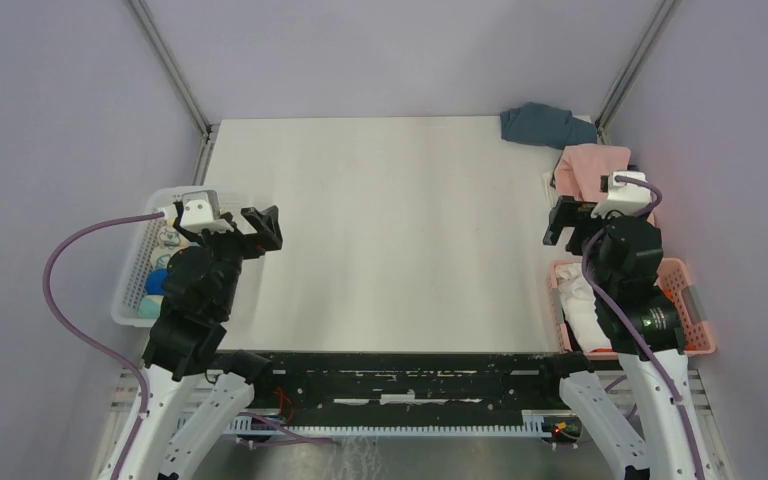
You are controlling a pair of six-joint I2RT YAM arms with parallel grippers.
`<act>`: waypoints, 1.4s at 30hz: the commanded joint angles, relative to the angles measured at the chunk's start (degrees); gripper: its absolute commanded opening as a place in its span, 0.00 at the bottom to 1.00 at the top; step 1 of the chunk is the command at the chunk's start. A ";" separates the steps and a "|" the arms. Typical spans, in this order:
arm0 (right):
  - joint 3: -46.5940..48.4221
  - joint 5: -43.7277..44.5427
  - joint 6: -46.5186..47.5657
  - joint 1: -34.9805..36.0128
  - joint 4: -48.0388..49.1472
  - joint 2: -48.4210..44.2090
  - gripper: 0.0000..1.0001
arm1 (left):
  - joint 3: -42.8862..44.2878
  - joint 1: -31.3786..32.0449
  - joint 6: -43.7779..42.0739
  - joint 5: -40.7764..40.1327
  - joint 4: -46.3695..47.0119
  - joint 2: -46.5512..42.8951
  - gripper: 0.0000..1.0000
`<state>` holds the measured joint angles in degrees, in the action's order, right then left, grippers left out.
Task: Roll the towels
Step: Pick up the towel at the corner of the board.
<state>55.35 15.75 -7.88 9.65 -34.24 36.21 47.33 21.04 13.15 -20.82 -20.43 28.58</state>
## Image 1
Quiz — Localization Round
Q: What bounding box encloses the orange item in basket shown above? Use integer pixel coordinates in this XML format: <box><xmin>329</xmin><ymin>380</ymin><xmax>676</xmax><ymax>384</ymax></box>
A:
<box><xmin>661</xmin><ymin>287</ymin><xmax>697</xmax><ymax>351</ymax></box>

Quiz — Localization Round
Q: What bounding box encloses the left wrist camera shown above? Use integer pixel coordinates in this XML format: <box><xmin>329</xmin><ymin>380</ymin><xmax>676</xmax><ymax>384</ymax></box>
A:
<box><xmin>173</xmin><ymin>190</ymin><xmax>232</xmax><ymax>234</ymax></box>

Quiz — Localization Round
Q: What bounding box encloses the blue rolled towel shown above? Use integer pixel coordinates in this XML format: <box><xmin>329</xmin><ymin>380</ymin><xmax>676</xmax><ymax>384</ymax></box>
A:
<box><xmin>144</xmin><ymin>269</ymin><xmax>168</xmax><ymax>296</ymax></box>

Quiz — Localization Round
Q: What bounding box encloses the teal blue towel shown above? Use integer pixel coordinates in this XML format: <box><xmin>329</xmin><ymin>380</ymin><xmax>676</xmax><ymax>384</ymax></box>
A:
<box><xmin>499</xmin><ymin>102</ymin><xmax>598</xmax><ymax>150</ymax></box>

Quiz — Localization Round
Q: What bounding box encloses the white cable duct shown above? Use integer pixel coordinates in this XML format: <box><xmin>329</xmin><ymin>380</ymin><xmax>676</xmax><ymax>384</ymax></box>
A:
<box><xmin>224</xmin><ymin>423</ymin><xmax>551</xmax><ymax>440</ymax></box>

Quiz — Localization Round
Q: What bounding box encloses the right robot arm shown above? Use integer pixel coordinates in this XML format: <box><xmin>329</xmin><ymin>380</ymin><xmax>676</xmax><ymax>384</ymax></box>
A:
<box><xmin>537</xmin><ymin>196</ymin><xmax>717</xmax><ymax>479</ymax></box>

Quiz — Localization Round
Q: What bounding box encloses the white towel in basket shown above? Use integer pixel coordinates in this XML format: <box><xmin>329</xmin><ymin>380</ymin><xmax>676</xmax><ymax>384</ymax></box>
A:
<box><xmin>554</xmin><ymin>263</ymin><xmax>611</xmax><ymax>353</ymax></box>

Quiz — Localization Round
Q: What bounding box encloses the white plastic basket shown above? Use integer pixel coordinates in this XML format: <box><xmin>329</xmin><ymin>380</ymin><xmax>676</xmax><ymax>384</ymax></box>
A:
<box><xmin>111</xmin><ymin>185</ymin><xmax>252</xmax><ymax>329</ymax></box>

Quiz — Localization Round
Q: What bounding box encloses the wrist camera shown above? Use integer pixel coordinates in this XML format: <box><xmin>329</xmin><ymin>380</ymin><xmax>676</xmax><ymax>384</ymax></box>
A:
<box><xmin>591</xmin><ymin>171</ymin><xmax>652</xmax><ymax>218</ymax></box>
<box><xmin>173</xmin><ymin>190</ymin><xmax>232</xmax><ymax>234</ymax></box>

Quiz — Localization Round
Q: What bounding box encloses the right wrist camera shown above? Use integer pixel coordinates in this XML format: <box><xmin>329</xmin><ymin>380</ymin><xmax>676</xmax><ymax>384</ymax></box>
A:
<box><xmin>591</xmin><ymin>171</ymin><xmax>652</xmax><ymax>218</ymax></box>

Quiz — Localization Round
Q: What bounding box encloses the patterned rolled towel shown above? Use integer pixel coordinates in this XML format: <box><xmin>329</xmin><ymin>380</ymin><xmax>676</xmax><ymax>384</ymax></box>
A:
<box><xmin>149</xmin><ymin>246</ymin><xmax>177</xmax><ymax>271</ymax></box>
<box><xmin>156</xmin><ymin>225</ymin><xmax>190</xmax><ymax>249</ymax></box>

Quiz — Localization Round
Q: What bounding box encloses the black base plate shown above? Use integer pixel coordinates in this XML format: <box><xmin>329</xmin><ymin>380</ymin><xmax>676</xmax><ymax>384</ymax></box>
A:
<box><xmin>251</xmin><ymin>351</ymin><xmax>566</xmax><ymax>428</ymax></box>

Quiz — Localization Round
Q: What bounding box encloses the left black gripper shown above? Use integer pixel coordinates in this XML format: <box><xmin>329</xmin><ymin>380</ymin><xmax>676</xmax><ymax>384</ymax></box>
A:
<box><xmin>175</xmin><ymin>203</ymin><xmax>282</xmax><ymax>314</ymax></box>

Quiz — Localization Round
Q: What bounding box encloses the pink towel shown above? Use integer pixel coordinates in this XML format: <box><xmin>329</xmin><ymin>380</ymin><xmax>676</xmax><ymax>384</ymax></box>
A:
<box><xmin>554</xmin><ymin>144</ymin><xmax>646</xmax><ymax>203</ymax></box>

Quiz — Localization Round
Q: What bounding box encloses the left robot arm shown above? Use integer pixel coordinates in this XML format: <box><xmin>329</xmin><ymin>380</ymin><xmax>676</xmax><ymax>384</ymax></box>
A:
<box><xmin>100</xmin><ymin>200</ymin><xmax>283</xmax><ymax>479</ymax></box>

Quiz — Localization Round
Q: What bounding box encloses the pink plastic basket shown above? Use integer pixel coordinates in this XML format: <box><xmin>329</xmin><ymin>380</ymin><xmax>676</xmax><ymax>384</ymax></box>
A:
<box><xmin>547</xmin><ymin>258</ymin><xmax>717</xmax><ymax>357</ymax></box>

